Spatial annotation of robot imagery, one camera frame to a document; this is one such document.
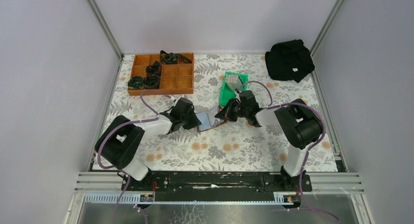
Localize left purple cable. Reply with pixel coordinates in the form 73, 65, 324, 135
97, 90, 175, 224

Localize wooden compartment tray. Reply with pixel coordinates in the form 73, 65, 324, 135
127, 53, 194, 96

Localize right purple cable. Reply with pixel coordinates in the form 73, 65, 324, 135
237, 81, 340, 222

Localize floral patterned table mat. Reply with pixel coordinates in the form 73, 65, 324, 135
105, 55, 319, 171

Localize rolled belt lower left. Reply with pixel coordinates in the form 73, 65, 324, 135
127, 76, 144, 90

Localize rolled belt lower right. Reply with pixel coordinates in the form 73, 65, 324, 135
143, 75, 161, 89

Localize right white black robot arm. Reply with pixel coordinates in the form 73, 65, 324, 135
215, 90, 326, 191

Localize black cloth bundle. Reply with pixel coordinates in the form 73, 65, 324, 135
265, 40, 315, 83

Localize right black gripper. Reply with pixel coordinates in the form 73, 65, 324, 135
215, 98, 248, 122

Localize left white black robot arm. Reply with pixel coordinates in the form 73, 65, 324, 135
95, 97, 201, 190

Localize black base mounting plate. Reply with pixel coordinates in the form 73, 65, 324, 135
122, 171, 312, 192

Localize purple cable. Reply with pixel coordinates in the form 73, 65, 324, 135
237, 81, 340, 222
97, 90, 175, 224

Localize rolled belt middle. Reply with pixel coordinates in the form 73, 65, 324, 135
145, 61, 162, 76

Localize green plastic bin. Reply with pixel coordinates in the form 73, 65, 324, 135
219, 71, 248, 107

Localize stack of credit cards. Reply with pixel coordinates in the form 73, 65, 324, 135
225, 74, 243, 92

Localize brown leather card holder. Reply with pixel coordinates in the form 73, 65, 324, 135
196, 106, 227, 132

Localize rolled belt top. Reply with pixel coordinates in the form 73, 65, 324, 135
160, 50, 192, 64

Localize rolled belt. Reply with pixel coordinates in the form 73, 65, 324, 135
145, 61, 162, 76
143, 75, 161, 89
160, 50, 192, 64
127, 76, 144, 90

